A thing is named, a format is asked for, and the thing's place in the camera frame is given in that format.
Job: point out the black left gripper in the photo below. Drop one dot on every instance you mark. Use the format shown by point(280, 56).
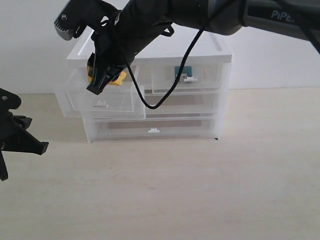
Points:
point(14, 136)

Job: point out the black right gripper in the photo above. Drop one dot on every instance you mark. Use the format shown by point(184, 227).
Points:
point(118, 36)

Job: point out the yellow cheese wedge toy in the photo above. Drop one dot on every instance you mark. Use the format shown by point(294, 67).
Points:
point(117, 82)

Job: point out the white blue pill bottle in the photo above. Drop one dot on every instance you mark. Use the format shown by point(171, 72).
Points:
point(186, 75)

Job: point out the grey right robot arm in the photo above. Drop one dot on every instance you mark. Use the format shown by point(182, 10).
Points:
point(294, 18)

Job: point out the white plastic drawer cabinet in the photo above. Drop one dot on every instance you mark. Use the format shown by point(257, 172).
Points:
point(164, 51)

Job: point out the bottom wide clear drawer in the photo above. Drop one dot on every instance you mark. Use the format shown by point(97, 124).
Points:
point(98, 129)

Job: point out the wide clear drawer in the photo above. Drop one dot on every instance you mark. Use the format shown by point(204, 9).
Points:
point(205, 103)
point(98, 129)

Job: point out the middle wide clear drawer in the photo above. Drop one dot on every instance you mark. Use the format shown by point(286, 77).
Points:
point(205, 103)

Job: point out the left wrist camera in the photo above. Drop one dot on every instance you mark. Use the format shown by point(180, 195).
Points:
point(8, 101)

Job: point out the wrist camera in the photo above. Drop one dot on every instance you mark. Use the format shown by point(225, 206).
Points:
point(79, 14)
point(8, 101)

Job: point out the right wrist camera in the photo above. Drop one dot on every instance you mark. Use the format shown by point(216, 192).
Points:
point(79, 14)

